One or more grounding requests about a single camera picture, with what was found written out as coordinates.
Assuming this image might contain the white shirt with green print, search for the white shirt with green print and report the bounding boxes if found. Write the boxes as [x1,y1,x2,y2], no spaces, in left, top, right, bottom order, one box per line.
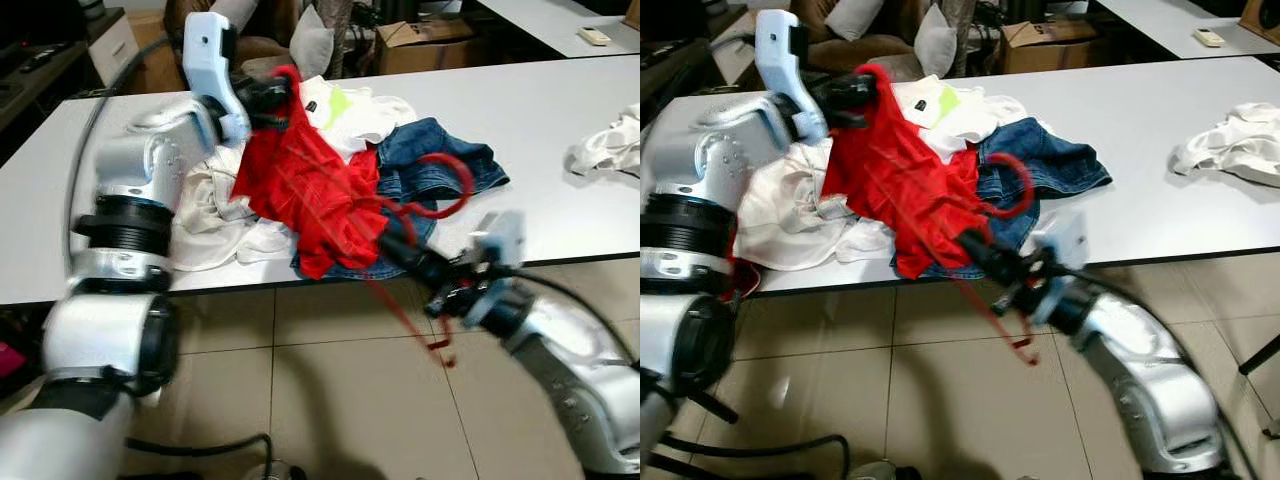
[298,75,421,166]
[893,75,1031,166]

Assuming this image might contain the black floor cable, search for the black floor cable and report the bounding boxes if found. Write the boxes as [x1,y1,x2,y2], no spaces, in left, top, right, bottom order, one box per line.
[120,432,276,480]
[655,432,851,480]

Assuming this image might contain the blue jeans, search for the blue jeans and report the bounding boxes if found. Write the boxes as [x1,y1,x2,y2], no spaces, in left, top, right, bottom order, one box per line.
[290,117,511,283]
[945,117,1113,271]

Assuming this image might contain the grey pillow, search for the grey pillow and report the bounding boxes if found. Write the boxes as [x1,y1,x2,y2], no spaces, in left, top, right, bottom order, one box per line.
[825,0,883,43]
[912,3,958,81]
[213,0,259,31]
[290,5,334,81]

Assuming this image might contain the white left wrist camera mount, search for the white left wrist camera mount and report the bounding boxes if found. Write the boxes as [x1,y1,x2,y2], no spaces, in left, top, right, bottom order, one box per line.
[181,12,253,148]
[755,8,831,141]

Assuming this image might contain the cream white garment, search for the cream white garment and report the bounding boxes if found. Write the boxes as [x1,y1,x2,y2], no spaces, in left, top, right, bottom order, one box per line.
[168,145,298,273]
[733,140,906,273]

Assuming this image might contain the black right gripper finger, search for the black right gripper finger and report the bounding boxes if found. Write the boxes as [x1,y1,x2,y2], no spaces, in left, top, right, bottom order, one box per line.
[956,242,1006,285]
[962,230,1016,267]
[378,244,435,291]
[385,232,446,273]

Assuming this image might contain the red hanger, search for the red hanger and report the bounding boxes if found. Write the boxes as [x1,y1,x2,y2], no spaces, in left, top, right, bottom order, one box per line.
[340,152,477,369]
[935,150,1041,369]

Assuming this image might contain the open cardboard box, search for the open cardboard box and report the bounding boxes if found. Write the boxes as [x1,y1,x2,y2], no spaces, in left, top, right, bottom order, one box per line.
[1002,20,1101,74]
[375,20,479,77]

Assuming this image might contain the plain red shirt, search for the plain red shirt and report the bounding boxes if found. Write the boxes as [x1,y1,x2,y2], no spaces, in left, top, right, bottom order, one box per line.
[818,63,986,281]
[232,65,413,283]

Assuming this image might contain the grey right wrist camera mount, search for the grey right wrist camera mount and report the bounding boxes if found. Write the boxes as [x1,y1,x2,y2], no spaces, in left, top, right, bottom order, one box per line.
[1035,212,1093,323]
[468,210,528,323]

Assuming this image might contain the brown sofa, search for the brown sofa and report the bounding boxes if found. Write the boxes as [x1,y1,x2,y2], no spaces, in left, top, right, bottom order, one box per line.
[790,0,1001,81]
[165,0,379,81]

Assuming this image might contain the crumpled white t-shirt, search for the crumpled white t-shirt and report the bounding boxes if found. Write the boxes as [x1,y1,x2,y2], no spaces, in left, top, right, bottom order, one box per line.
[566,102,641,179]
[1172,102,1280,188]

